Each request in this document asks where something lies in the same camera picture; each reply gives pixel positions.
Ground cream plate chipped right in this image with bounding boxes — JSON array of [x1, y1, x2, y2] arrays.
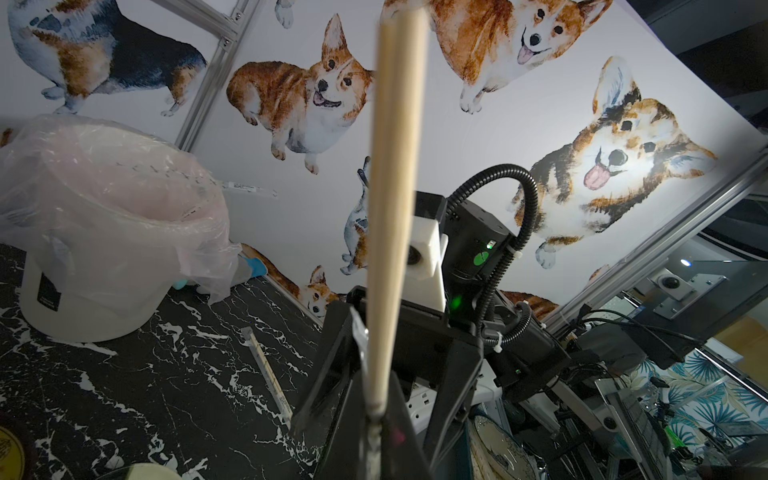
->
[[97, 463, 182, 480]]

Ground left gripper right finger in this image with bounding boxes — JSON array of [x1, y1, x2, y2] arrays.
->
[[381, 371, 432, 480]]

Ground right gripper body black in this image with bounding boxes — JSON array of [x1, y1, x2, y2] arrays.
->
[[344, 286, 487, 421]]

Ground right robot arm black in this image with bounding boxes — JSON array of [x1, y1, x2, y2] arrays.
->
[[290, 164, 570, 479]]

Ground chopsticks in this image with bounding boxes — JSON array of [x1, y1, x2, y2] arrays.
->
[[240, 327, 293, 428], [364, 8, 429, 421]]

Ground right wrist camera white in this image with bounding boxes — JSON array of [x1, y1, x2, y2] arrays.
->
[[402, 216, 449, 312]]

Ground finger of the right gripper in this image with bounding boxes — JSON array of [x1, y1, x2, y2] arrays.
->
[[423, 353, 482, 468], [291, 301, 359, 432]]

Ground yellow patterned dark-rimmed plate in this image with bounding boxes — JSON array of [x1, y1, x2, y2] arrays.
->
[[1, 416, 36, 480]]

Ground white bin with plastic bag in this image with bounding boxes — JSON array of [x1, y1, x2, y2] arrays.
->
[[1, 115, 240, 343]]

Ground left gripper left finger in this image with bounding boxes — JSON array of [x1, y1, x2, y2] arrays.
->
[[314, 371, 367, 480]]

